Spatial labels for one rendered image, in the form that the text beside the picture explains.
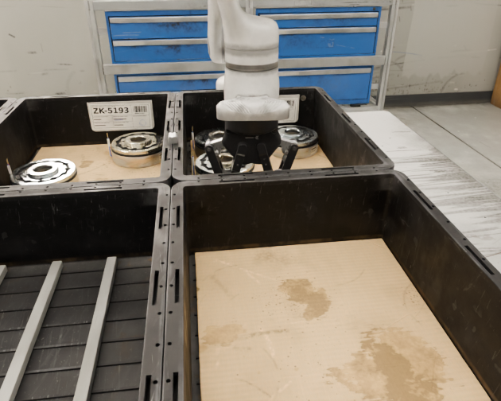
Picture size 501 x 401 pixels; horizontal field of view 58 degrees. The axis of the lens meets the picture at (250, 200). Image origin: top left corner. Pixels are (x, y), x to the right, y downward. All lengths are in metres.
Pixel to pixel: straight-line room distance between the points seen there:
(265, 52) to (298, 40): 2.15
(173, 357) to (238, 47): 0.38
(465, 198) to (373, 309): 0.60
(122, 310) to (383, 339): 0.29
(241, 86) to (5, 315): 0.39
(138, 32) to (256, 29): 2.09
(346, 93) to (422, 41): 1.25
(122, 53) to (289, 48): 0.93
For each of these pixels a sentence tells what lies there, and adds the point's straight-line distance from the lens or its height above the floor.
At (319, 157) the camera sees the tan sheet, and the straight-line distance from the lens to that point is 0.88.
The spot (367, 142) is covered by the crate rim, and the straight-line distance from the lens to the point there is 0.70.
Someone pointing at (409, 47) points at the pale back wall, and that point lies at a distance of 3.95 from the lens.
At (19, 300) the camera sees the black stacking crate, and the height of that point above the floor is 0.83.
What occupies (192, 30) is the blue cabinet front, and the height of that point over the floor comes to 0.78.
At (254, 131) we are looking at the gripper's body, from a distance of 0.61.
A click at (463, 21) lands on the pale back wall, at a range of 4.13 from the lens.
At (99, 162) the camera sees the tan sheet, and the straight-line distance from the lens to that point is 0.90.
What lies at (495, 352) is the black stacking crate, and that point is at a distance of 0.47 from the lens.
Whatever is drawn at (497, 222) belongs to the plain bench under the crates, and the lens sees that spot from 1.04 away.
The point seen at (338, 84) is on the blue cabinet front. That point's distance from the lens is 2.86.
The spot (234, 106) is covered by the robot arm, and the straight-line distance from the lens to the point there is 0.56.
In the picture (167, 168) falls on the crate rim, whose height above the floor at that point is 0.93.
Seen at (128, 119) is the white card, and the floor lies 0.88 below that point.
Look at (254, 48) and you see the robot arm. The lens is 0.58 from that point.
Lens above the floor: 1.19
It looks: 30 degrees down
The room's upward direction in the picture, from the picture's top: straight up
